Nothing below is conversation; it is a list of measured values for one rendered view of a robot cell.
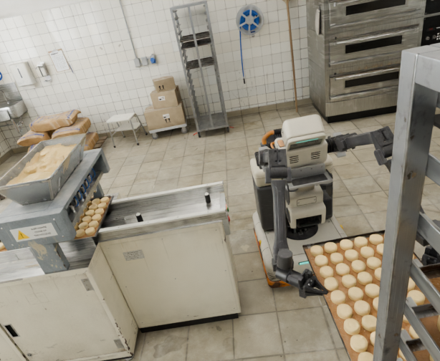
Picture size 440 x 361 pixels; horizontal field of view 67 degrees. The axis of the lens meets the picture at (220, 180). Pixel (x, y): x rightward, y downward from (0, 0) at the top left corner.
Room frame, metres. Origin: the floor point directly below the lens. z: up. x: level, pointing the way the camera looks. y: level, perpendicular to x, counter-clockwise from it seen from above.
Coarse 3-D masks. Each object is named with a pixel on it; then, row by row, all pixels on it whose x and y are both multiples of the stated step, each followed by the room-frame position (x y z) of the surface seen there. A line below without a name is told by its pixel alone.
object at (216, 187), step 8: (208, 184) 1.76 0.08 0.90; (216, 184) 1.74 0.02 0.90; (160, 192) 1.79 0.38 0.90; (168, 192) 1.77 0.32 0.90; (176, 192) 1.76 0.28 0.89; (184, 192) 1.76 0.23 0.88; (192, 192) 1.75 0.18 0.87; (200, 192) 1.75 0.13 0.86; (208, 192) 1.75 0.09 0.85; (216, 192) 1.75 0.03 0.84; (120, 200) 1.79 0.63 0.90; (128, 200) 1.77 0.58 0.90; (136, 200) 1.77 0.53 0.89; (144, 200) 1.77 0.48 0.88; (152, 200) 1.77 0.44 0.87; (160, 200) 1.77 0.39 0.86; (168, 200) 1.76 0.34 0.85; (112, 208) 1.78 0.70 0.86; (120, 208) 1.78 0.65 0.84
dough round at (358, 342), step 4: (352, 336) 0.63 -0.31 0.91; (356, 336) 0.62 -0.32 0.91; (360, 336) 0.62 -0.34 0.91; (352, 340) 0.61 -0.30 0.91; (356, 340) 0.61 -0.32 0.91; (360, 340) 0.61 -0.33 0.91; (364, 340) 0.61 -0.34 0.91; (352, 344) 0.60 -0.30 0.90; (356, 344) 0.60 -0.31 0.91; (360, 344) 0.60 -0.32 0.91; (364, 344) 0.60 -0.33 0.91; (356, 348) 0.59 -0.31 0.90; (360, 348) 0.58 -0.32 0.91; (364, 348) 0.58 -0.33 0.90
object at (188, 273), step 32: (128, 256) 1.47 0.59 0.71; (160, 256) 1.47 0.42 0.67; (192, 256) 1.46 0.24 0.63; (224, 256) 1.45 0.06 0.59; (128, 288) 1.48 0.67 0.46; (160, 288) 1.47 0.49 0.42; (192, 288) 1.46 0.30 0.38; (224, 288) 1.45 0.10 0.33; (160, 320) 1.47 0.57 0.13; (192, 320) 1.49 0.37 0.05
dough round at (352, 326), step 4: (348, 320) 0.68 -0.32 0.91; (352, 320) 0.68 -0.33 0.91; (356, 320) 0.68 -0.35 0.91; (344, 324) 0.67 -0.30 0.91; (348, 324) 0.66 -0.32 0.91; (352, 324) 0.66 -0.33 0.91; (356, 324) 0.66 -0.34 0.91; (344, 328) 0.66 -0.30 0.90; (348, 328) 0.65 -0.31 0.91; (352, 328) 0.65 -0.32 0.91; (356, 328) 0.65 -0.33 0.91; (348, 332) 0.65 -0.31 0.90; (352, 332) 0.64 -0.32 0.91; (356, 332) 0.64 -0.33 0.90
